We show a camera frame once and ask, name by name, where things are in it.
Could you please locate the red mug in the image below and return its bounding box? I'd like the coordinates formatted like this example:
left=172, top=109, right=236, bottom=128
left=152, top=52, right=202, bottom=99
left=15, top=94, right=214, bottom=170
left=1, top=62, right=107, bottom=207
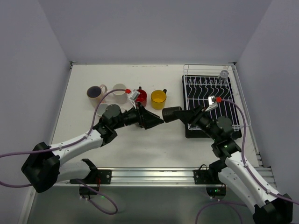
left=135, top=86, right=147, bottom=107

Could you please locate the black cup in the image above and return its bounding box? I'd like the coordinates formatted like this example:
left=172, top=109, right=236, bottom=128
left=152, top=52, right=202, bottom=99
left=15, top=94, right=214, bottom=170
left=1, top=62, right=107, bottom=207
left=162, top=106, right=182, bottom=123

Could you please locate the yellow mug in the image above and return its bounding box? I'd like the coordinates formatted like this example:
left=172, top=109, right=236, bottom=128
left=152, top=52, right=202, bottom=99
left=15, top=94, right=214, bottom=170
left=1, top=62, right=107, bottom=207
left=150, top=89, right=167, bottom=110

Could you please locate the white mug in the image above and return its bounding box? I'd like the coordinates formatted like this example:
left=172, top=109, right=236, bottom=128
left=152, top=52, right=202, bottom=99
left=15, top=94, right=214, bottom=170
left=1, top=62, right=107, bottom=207
left=113, top=84, right=128, bottom=104

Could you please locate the terracotta orange cup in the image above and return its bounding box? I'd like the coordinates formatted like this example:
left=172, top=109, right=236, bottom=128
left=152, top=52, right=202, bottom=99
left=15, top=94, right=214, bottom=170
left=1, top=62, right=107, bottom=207
left=96, top=103, right=109, bottom=117

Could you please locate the pink beige mug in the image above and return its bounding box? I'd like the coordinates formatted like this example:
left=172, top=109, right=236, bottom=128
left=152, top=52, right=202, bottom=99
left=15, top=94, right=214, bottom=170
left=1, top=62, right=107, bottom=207
left=86, top=84, right=107, bottom=108

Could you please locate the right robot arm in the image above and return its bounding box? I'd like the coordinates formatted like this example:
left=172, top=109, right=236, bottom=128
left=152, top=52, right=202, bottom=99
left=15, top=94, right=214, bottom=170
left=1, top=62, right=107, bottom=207
left=141, top=106, right=295, bottom=224

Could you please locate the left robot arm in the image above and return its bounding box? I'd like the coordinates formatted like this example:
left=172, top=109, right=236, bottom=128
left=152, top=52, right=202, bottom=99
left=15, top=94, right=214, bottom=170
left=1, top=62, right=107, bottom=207
left=21, top=104, right=161, bottom=193

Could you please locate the clear glass at rack back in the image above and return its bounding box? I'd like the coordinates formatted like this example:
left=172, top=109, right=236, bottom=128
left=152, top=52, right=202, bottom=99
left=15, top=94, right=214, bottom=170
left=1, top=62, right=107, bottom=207
left=217, top=70, right=229, bottom=85

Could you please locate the black drip tray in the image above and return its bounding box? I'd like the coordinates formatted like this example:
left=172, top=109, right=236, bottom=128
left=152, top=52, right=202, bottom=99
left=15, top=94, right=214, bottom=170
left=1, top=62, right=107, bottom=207
left=182, top=75, right=243, bottom=140

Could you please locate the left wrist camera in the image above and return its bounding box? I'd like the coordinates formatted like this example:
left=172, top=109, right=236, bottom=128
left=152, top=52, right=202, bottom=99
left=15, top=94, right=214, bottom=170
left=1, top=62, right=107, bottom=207
left=128, top=89, right=140, bottom=107

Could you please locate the white wire dish rack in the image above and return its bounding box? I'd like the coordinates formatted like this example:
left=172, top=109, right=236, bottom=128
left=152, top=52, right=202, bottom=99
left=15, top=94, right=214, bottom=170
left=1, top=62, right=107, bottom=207
left=182, top=64, right=251, bottom=131

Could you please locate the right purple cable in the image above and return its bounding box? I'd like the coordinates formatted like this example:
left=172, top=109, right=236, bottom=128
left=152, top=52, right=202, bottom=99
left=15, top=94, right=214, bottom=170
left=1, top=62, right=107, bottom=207
left=195, top=97, right=299, bottom=224

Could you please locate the aluminium rail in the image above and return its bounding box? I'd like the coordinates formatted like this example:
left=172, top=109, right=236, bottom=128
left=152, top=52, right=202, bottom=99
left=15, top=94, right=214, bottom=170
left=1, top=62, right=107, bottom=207
left=56, top=167, right=276, bottom=187

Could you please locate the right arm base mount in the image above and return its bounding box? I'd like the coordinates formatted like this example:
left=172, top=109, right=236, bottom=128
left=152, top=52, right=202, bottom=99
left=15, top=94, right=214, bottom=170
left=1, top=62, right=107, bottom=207
left=193, top=160, right=227, bottom=199

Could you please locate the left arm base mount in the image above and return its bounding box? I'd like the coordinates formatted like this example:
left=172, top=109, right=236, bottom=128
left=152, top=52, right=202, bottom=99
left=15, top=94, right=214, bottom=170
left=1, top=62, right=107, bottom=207
left=78, top=158, right=113, bottom=200

